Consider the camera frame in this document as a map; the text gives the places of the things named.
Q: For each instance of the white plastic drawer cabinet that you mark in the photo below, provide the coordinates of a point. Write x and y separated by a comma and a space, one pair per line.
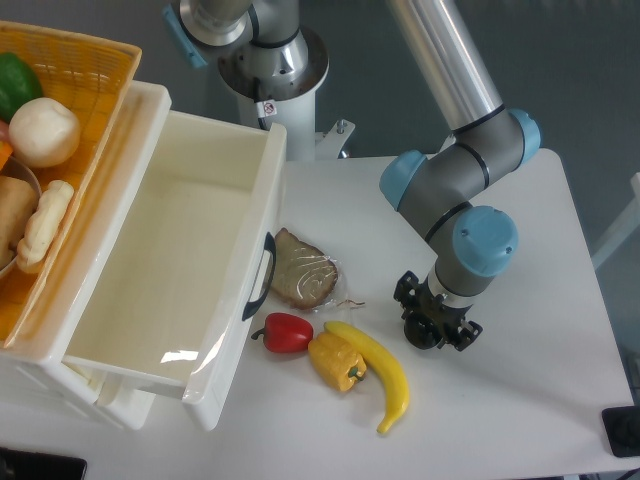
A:
34, 373

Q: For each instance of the wrapped brown bread slice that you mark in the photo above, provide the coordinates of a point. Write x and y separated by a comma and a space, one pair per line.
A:
305, 278

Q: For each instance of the green bell pepper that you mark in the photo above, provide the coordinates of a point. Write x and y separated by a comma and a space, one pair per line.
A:
19, 85

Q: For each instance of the white plastic drawer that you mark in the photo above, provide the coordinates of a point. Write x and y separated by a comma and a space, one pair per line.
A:
191, 266

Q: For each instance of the pale twisted bread roll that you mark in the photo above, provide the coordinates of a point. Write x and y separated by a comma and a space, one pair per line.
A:
43, 225

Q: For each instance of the yellow banana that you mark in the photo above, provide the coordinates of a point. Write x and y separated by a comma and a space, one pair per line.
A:
385, 365

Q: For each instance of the white frame at right edge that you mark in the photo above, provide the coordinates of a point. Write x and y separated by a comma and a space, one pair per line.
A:
619, 230

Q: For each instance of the round white bun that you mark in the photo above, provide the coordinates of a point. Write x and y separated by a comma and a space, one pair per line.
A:
44, 133

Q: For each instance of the orange carrot piece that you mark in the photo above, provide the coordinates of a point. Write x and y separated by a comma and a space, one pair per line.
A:
5, 153

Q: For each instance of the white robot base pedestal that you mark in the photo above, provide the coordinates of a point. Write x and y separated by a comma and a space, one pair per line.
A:
269, 61

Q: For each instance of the red bell pepper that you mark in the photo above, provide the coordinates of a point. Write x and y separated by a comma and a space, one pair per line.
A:
285, 333

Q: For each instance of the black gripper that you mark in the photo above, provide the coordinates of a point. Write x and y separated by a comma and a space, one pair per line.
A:
449, 321

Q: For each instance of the orange woven basket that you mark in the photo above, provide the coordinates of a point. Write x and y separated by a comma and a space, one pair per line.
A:
90, 76

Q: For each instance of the black device bottom left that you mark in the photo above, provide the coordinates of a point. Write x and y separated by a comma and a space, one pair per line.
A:
18, 465

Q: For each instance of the yellow bell pepper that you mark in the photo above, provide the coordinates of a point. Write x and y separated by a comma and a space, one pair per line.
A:
337, 362

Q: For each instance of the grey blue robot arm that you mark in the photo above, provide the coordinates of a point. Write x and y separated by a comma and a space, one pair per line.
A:
473, 244

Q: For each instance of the black device at right edge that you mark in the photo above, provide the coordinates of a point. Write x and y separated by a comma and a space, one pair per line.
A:
622, 430

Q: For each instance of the dark purple mangosteen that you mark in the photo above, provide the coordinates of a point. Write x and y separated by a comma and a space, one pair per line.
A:
421, 332

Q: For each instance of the brown bread loaf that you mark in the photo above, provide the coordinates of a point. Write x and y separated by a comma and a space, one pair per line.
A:
18, 202

